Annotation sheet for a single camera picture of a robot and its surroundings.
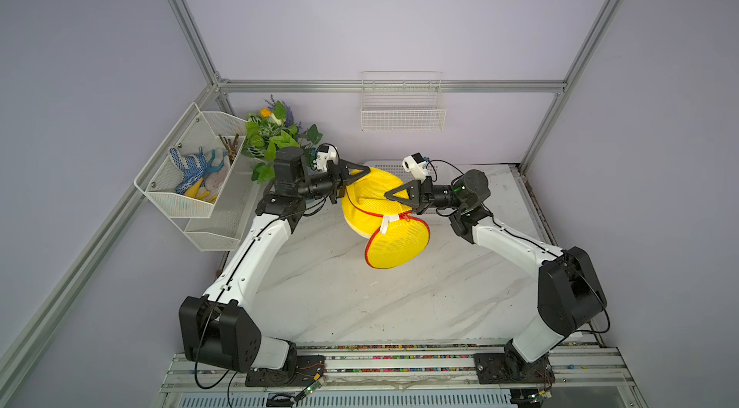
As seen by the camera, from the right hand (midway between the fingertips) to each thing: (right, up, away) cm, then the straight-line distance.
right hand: (388, 203), depth 66 cm
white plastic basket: (+16, +8, +11) cm, 21 cm away
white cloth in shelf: (-47, +6, +10) cm, 48 cm away
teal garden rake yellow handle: (-49, +3, +6) cm, 50 cm away
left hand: (-5, +7, +3) cm, 9 cm away
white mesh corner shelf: (-49, +6, +8) cm, 50 cm away
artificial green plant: (-34, +21, +18) cm, 44 cm away
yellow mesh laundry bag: (+2, -8, -3) cm, 8 cm away
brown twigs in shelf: (-46, +16, +16) cm, 51 cm away
